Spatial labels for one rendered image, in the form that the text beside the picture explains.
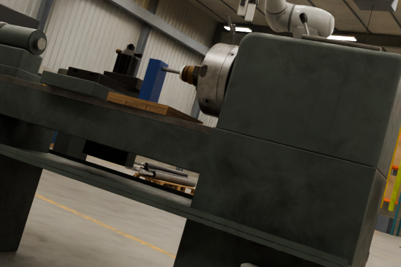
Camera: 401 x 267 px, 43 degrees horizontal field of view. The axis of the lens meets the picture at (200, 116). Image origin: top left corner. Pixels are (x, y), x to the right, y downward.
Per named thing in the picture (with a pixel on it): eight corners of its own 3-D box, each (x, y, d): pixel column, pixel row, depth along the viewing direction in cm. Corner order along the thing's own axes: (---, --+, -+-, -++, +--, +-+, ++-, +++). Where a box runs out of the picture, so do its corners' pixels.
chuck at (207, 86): (241, 116, 233) (253, 47, 227) (210, 123, 205) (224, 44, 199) (224, 112, 237) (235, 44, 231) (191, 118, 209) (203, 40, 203)
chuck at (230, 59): (249, 118, 231) (261, 48, 226) (218, 124, 203) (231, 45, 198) (241, 116, 233) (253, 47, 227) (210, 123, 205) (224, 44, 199)
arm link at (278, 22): (268, -9, 244) (296, -4, 240) (271, 14, 260) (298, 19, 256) (259, 14, 240) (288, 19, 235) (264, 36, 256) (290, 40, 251)
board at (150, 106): (201, 130, 238) (203, 122, 238) (165, 115, 205) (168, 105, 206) (147, 116, 251) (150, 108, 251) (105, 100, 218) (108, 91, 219)
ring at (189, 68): (210, 70, 227) (193, 66, 231) (202, 64, 218) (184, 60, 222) (204, 90, 226) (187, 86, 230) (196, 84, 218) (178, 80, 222)
